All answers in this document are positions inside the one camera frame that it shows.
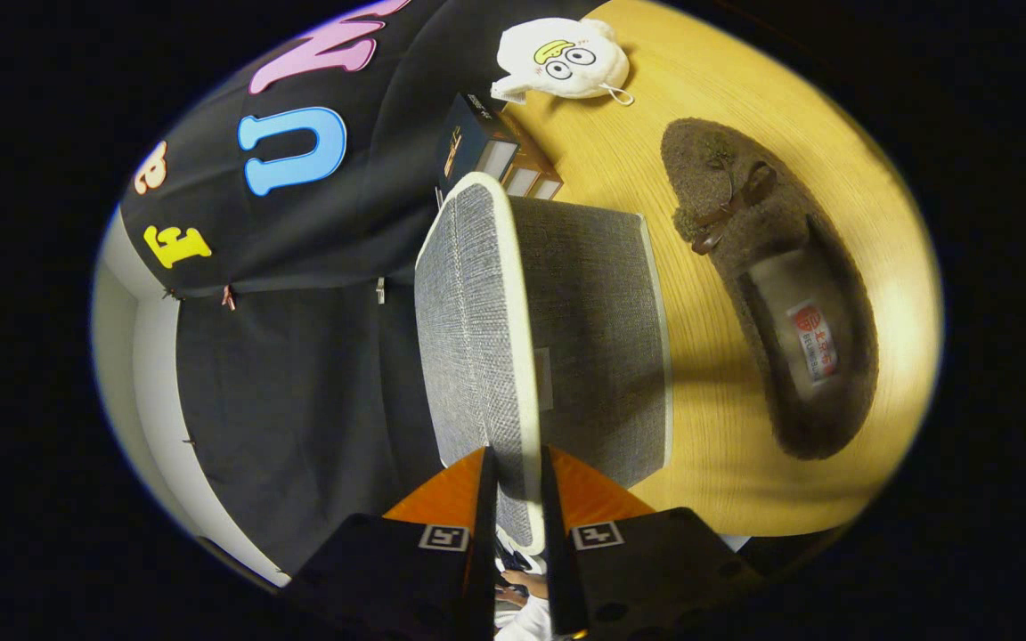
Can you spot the dark blue book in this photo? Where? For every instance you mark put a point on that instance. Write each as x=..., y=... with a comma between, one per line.
x=468, y=142

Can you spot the small red clip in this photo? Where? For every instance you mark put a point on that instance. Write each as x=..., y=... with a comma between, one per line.
x=228, y=298

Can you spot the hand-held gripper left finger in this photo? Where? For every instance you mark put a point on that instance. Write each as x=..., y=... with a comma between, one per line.
x=487, y=534

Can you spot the grey fabric storage box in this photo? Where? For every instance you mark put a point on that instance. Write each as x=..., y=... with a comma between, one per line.
x=584, y=338

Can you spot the white plush toy with face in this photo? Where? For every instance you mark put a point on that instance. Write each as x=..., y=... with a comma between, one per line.
x=566, y=62

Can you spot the brown book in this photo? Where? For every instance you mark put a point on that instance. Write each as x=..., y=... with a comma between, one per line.
x=517, y=174
x=549, y=187

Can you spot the brown fuzzy shoe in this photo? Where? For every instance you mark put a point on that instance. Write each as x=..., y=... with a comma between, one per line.
x=745, y=231

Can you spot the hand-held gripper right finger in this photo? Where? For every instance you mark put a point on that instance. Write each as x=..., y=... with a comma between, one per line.
x=557, y=552

